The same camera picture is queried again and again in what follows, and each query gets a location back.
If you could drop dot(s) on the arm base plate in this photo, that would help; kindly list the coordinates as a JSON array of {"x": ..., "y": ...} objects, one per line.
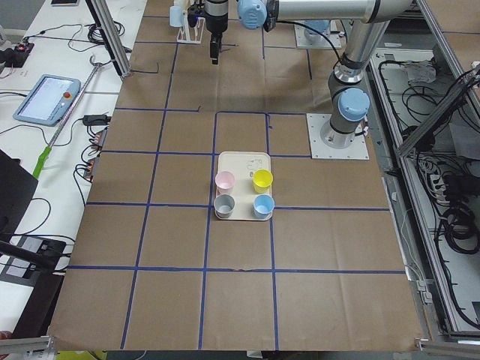
[
  {"x": 327, "y": 144},
  {"x": 307, "y": 39}
]

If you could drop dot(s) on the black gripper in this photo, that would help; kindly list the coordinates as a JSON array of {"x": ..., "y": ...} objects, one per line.
[{"x": 216, "y": 20}]

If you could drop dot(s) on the green handled reacher grabber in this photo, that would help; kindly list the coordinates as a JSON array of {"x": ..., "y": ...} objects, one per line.
[{"x": 64, "y": 120}]

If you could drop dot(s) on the white wire cup rack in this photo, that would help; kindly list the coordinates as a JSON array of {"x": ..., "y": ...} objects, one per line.
[{"x": 186, "y": 34}]

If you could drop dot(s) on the pink plastic cup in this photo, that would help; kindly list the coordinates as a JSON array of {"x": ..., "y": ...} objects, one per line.
[{"x": 225, "y": 182}]

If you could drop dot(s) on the blue teach pendant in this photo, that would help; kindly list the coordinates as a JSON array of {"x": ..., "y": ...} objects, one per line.
[{"x": 48, "y": 101}]

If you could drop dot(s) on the cream plastic tray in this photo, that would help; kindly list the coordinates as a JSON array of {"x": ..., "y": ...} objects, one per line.
[{"x": 243, "y": 164}]

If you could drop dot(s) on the black smartphone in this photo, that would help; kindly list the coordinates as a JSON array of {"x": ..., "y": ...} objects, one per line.
[{"x": 64, "y": 2}]

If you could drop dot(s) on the aluminium frame post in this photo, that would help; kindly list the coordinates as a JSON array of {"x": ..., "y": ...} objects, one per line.
[{"x": 110, "y": 36}]

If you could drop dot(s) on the black power adapter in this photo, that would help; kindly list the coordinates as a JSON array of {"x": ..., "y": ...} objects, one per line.
[{"x": 96, "y": 120}]

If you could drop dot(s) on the light blue plastic cup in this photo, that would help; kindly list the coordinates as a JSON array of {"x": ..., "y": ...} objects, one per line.
[{"x": 176, "y": 19}]

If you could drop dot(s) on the yellow plastic cup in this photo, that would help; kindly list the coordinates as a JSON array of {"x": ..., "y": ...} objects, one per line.
[{"x": 262, "y": 181}]

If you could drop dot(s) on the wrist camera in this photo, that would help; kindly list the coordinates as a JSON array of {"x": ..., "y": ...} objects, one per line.
[{"x": 192, "y": 17}]

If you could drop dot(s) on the grey plastic cup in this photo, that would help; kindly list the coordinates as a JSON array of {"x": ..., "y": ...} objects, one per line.
[{"x": 224, "y": 205}]

